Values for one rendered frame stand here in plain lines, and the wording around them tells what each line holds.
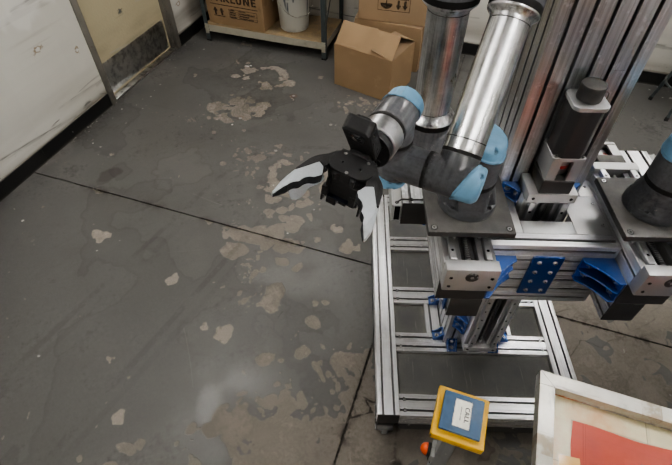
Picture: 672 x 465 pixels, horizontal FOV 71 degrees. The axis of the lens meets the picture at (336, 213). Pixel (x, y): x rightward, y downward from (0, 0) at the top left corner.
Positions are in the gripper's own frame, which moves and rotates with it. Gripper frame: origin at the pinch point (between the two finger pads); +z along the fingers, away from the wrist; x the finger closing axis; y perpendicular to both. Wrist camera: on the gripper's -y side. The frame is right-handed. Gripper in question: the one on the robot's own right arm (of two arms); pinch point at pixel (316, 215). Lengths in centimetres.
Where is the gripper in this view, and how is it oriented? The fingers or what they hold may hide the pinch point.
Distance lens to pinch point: 66.3
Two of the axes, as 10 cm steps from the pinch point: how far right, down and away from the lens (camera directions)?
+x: -8.8, -4.3, 2.1
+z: -4.7, 6.5, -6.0
